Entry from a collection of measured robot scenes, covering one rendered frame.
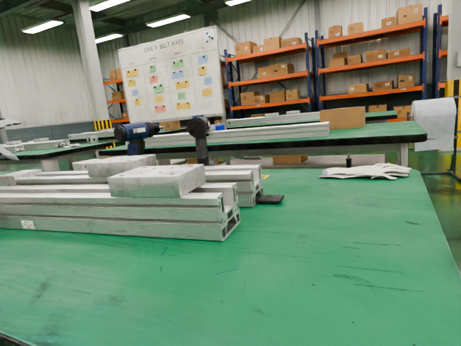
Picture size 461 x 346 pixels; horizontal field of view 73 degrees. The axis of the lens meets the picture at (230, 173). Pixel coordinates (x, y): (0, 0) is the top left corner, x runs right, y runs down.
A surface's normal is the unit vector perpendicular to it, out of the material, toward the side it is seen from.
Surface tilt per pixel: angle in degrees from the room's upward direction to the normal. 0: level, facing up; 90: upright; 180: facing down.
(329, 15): 90
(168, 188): 90
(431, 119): 95
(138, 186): 90
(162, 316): 0
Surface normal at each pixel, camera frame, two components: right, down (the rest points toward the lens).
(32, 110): 0.89, 0.00
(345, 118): -0.51, 0.21
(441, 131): -0.38, 0.40
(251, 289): -0.11, -0.97
